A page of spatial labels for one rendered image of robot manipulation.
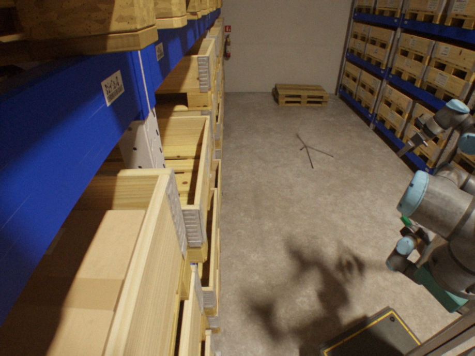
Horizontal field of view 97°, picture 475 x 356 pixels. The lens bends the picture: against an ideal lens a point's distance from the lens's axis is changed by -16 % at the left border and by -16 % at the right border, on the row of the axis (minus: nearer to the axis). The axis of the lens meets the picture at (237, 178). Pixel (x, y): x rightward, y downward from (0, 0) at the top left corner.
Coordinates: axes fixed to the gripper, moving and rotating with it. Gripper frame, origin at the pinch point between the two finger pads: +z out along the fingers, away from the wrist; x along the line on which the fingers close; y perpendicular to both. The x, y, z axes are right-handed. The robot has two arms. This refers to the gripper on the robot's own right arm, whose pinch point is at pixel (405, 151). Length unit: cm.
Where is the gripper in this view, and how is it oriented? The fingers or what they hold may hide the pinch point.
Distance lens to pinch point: 148.4
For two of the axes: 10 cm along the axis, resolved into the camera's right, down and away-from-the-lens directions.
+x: 8.5, -2.2, 4.8
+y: 4.3, 8.1, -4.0
